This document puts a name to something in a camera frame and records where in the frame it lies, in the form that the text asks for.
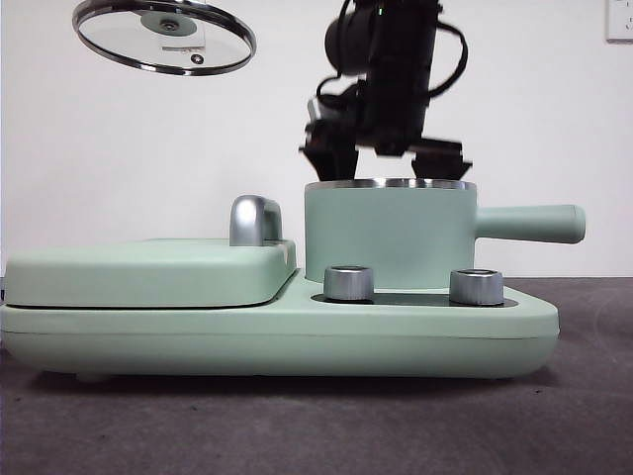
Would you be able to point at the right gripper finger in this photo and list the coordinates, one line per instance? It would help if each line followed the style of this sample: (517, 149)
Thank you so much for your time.
(334, 158)
(440, 161)

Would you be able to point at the glass lid with green knob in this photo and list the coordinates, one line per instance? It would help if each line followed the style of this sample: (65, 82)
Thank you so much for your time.
(118, 34)

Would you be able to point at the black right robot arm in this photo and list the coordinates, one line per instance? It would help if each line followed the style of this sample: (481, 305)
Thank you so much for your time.
(395, 64)

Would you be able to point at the silver control knob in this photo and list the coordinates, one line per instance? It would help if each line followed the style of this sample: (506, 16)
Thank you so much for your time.
(348, 284)
(476, 288)

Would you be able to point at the black control panel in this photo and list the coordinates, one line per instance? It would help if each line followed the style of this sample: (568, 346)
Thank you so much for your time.
(410, 299)

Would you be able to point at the mint green griddle cover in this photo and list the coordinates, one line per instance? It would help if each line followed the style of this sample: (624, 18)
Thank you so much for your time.
(148, 272)

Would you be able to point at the mint green cooker base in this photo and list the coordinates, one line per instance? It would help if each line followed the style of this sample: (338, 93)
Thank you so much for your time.
(198, 336)

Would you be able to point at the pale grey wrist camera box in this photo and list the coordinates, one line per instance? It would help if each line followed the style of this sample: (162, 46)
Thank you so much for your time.
(314, 108)

